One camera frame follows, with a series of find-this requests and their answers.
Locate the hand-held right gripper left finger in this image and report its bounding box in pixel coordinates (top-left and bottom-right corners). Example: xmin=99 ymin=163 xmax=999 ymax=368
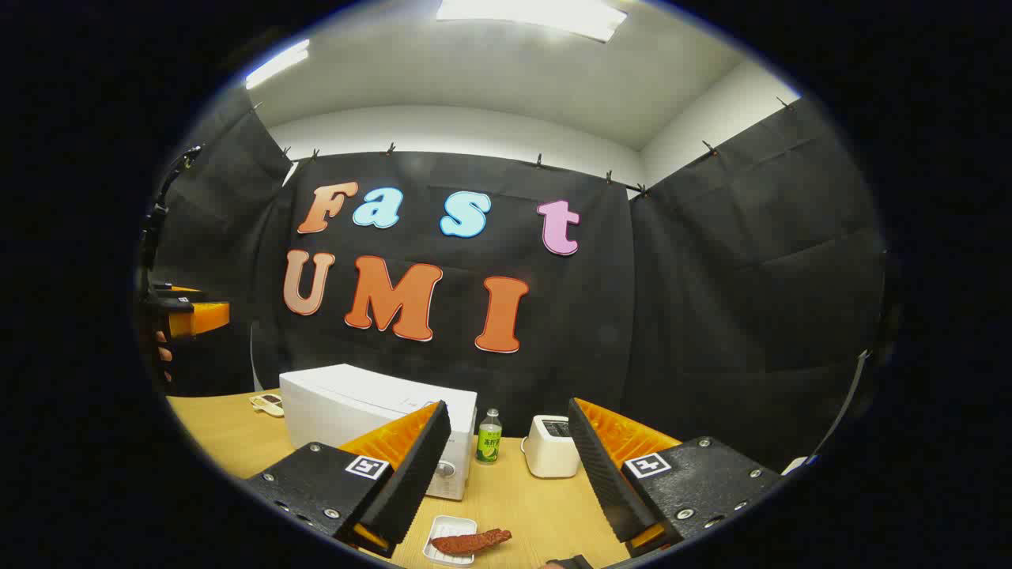
xmin=244 ymin=400 xmax=453 ymax=559

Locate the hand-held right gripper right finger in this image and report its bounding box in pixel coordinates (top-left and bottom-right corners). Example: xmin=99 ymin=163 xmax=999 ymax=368
xmin=568 ymin=398 xmax=785 ymax=559

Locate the reddish brown meat strip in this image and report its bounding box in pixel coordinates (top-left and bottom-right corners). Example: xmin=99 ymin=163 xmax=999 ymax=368
xmin=430 ymin=528 xmax=513 ymax=556

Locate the white microwave oven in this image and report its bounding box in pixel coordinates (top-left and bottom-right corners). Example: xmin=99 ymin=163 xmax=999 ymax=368
xmin=279 ymin=364 xmax=478 ymax=501

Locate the small white rectangular tray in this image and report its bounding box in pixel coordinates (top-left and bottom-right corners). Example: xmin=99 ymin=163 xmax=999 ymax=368
xmin=422 ymin=515 xmax=478 ymax=567

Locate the cream white toaster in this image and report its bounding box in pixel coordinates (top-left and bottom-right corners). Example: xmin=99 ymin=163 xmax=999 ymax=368
xmin=521 ymin=415 xmax=582 ymax=479

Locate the green label drink bottle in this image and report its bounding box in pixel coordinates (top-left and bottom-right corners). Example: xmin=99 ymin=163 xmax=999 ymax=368
xmin=476 ymin=409 xmax=504 ymax=465

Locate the ceiling light panel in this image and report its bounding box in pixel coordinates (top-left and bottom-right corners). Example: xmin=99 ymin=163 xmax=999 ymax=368
xmin=244 ymin=40 xmax=311 ymax=90
xmin=436 ymin=0 xmax=628 ymax=43

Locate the grey strap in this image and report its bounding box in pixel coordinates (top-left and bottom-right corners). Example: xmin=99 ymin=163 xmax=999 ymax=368
xmin=813 ymin=350 xmax=870 ymax=459

